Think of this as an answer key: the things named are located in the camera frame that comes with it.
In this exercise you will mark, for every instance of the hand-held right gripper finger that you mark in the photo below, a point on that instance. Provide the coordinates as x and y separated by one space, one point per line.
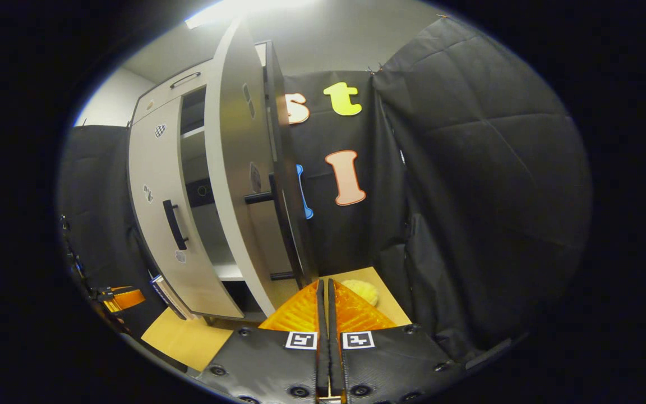
322 359
334 359

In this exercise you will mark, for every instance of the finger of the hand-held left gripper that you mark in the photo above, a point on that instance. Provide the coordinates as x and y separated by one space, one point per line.
127 298

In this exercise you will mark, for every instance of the grey shoe cabinet door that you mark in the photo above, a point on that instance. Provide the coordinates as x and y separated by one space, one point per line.
155 224
233 168

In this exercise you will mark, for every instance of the grey double-door shoe cabinet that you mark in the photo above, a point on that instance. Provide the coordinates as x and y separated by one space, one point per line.
285 129

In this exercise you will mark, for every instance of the white cabinet shelf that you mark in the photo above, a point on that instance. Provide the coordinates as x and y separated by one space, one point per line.
227 272
193 133

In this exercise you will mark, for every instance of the grey cabinet drawer front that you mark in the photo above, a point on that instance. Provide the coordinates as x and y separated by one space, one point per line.
160 101

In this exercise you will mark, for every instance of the blue spine book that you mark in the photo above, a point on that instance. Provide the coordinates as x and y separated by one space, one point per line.
156 286

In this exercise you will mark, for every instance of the yellow plush toy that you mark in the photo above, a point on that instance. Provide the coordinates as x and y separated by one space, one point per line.
363 292

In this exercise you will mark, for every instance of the black backdrop cloth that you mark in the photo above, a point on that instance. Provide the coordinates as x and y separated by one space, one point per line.
480 196

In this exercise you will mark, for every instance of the large ceiling light panel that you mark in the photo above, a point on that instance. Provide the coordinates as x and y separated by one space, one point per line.
233 8

